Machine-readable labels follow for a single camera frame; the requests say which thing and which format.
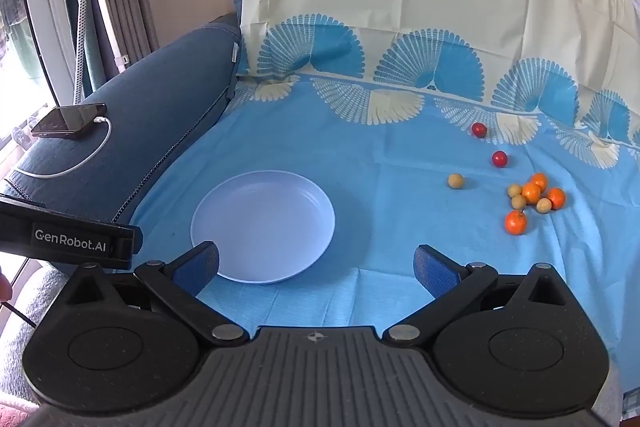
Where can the dark teal curtain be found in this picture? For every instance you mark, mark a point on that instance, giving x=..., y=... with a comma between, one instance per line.
x=97, y=57

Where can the black smartphone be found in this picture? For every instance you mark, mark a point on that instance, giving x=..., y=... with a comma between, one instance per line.
x=67, y=119

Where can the red cherry tomato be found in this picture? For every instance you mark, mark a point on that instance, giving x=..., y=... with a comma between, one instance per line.
x=499, y=158
x=479, y=129

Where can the tan longan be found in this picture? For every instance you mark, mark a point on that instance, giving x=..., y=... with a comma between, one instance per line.
x=455, y=181
x=544, y=205
x=514, y=190
x=518, y=202

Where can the person's left hand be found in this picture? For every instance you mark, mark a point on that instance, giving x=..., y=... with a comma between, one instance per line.
x=4, y=288

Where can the small orange tangerine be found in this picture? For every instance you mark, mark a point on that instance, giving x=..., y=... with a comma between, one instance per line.
x=540, y=179
x=516, y=222
x=556, y=198
x=531, y=193

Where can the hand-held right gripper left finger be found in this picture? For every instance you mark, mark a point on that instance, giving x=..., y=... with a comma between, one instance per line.
x=197, y=268

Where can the pale blue round plate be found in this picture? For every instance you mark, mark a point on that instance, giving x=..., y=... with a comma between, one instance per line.
x=260, y=222

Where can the pink cloth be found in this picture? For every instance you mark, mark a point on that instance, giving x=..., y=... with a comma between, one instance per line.
x=12, y=417

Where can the white window frame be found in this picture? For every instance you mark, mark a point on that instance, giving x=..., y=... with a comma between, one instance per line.
x=42, y=7

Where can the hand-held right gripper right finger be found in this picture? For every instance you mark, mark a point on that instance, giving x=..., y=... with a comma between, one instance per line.
x=434, y=272

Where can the white fuzzy cushion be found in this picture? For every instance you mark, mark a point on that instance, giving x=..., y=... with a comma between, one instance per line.
x=30, y=347

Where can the blue fan print sheet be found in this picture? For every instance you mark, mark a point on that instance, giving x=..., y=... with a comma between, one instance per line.
x=390, y=147

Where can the blue sofa armrest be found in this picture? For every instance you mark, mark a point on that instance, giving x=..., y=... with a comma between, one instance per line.
x=165, y=107

